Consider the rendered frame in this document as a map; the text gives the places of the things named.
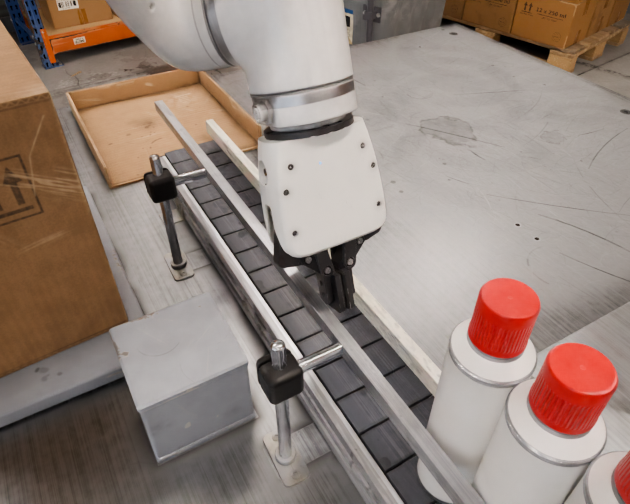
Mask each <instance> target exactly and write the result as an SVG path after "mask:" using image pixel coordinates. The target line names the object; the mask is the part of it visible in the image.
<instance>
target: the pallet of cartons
mask: <svg viewBox="0 0 630 504"><path fill-rule="evenodd" d="M629 3H630V0H446V2H445V7H444V11H443V16H442V18H444V19H448V20H451V21H455V22H458V23H462V24H465V25H469V26H472V27H475V28H476V29H475V32H477V33H480V34H482V35H484V36H487V37H489V38H491V39H494V40H496V41H498V42H499V41H500V37H501V35H505V36H508V37H512V38H515V39H518V40H522V41H525V42H528V43H531V44H534V45H537V46H541V47H544V48H548V49H550V53H549V56H548V60H546V59H543V58H539V57H536V56H533V55H531V56H533V57H535V58H538V59H540V60H542V61H545V62H547V63H549V64H552V65H554V66H556V67H559V68H561V69H563V70H565V71H568V72H570V73H572V72H573V71H574V68H575V64H576V61H577V58H582V59H585V60H589V61H593V60H595V59H597V58H599V57H600V56H602V54H603V53H602V52H603V50H604V47H605V44H609V45H613V46H619V45H621V44H623V43H624V40H625V38H626V35H627V33H628V30H629V28H628V27H629V25H630V21H628V20H624V19H623V18H624V16H625V14H626V11H627V8H628V6H629Z"/></svg>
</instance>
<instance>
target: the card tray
mask: <svg viewBox="0 0 630 504"><path fill-rule="evenodd" d="M66 95H67V98H68V101H69V104H70V107H71V110H72V113H73V115H74V117H75V119H76V121H77V123H78V125H79V127H80V129H81V131H82V133H83V135H84V137H85V139H86V141H87V143H88V145H89V147H90V149H91V151H92V153H93V155H94V157H95V160H96V162H97V164H98V166H99V168H100V170H101V172H102V174H103V176H104V178H105V180H106V182H107V184H108V186H109V188H110V189H114V188H118V187H121V186H125V185H128V184H132V183H135V182H139V181H143V180H144V177H143V175H144V173H146V172H149V171H152V169H151V165H150V161H149V157H150V155H152V154H157V155H159V156H162V155H165V153H166V152H170V151H174V150H177V149H181V148H184V147H183V145H182V144H181V143H180V141H179V140H178V139H177V137H176V136H175V135H174V133H173V132H172V131H171V130H170V128H169V127H168V126H167V124H166V123H165V122H164V120H163V119H162V118H161V116H160V115H159V114H158V112H157V111H156V108H155V104H154V102H155V101H160V100H162V101H163V102H164V103H165V104H166V106H167V107H168V108H169V109H170V111H171V112H172V113H173V114H174V116H175V117H176V118H177V119H178V121H179V122H180V123H181V124H182V126H183V127H184V128H185V129H186V131H187V132H188V133H189V134H190V136H191V137H192V138H193V139H194V141H195V142H196V143H197V144H200V143H204V142H208V141H211V140H214V139H213V138H212V137H211V136H210V135H209V134H208V132H207V128H206V120H210V119H213V120H214V121H215V123H216V124H217V125H218V126H219V127H220V128H221V129H222V130H223V131H224V132H225V134H226V135H227V136H228V137H229V138H230V139H231V140H232V141H233V142H234V143H235V145H236V146H237V147H238V148H239V149H240V150H241V151H242V152H247V151H250V150H254V149H257V148H258V138H259V137H261V136H262V129H261V125H260V124H258V123H257V122H256V121H255V120H254V119H253V118H252V117H251V116H250V115H249V114H248V113H247V112H246V111H245V110H244V109H243V108H242V107H241V106H240V105H239V104H238V103H237V102H236V101H235V100H234V99H233V98H232V97H231V96H230V95H229V94H228V93H227V92H225V91H224V90H223V89H222V88H221V87H220V86H219V85H218V84H217V83H216V82H215V81H214V80H213V79H212V78H211V77H210V76H209V75H208V74H207V73H206V72H205V71H200V72H193V71H184V70H180V69H177V70H172V71H167V72H163V73H158V74H153V75H148V76H143V77H138V78H133V79H128V80H124V81H119V82H114V83H109V84H104V85H99V86H94V87H89V88H85V89H80V90H75V91H70V92H66Z"/></svg>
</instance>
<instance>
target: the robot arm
mask: <svg viewBox="0 0 630 504"><path fill-rule="evenodd" d="M105 1H106V2H107V3H108V5H109V6H110V7H111V9H112V10H113V11H114V12H115V13H116V14H117V16H118V17H119V18H120V19H121V20H122V21H123V22H124V24H125V25H126V26H127V27H128V28H129V29H130V30H131V31H132V32H133V33H134V34H135V35H136V36H137V37H138V38H139V39H140V40H141V41H142V42H143V43H144V44H145V45H146V46H147V47H148V48H149V49H150V50H151V51H152V52H154V53H155V54H156V55H157V56H158V57H159V58H161V59H162V60H163V61H165V62H166V63H168V64H169V65H171V66H173V67H175V68H178V69H180V70H184V71H193V72H200V71H211V70H217V69H224V68H230V67H236V66H240V67H241V68H242V69H243V70H244V72H245V75H246V79H247V84H248V88H249V93H250V97H251V98H252V103H253V105H252V111H253V114H254V117H255V119H256V122H257V123H258V124H263V125H268V126H269V127H267V128H265V129H264V131H263V132H264V136H261V137H259V138H258V173H259V185H260V193H261V200H262V207H263V214H264V219H265V224H266V229H267V233H268V236H269V239H270V241H271V242H272V243H273V244H274V255H273V261H274V263H275V264H277V265H278V266H279V267H281V268H289V267H297V266H300V265H304V266H306V267H308V268H310V269H312V270H314V271H316V276H317V281H318V286H319V292H320V296H321V299H322V300H323V301H324V303H325V304H327V305H329V306H331V307H332V308H333V309H335V310H336V311H337V312H339V313H342V312H345V310H346V308H347V309H352V308H354V307H355V303H354V297H353V294H354V293H355V286H354V280H353V274H352V268H353V267H354V266H355V264H356V255H357V253H358V252H359V250H360V248H361V246H362V245H363V243H364V241H365V240H368V239H369V238H371V237H372V236H374V235H375V234H377V233H378V232H379V231H380V230H381V226H382V225H383V224H384V222H385V220H386V207H385V200H384V193H383V188H382V183H381V178H380V173H379V169H378V165H377V160H376V156H375V153H374V149H373V146H372V143H371V140H370V137H369V134H368V131H367V128H366V126H365V123H364V121H363V118H362V117H355V116H353V114H351V113H350V112H352V111H354V110H355V109H356V108H357V99H356V92H355V84H354V77H353V69H352V62H351V54H350V47H349V39H348V32H347V25H346V17H345V10H344V3H343V0H105ZM328 249H330V250H331V258H330V255H329V252H328Z"/></svg>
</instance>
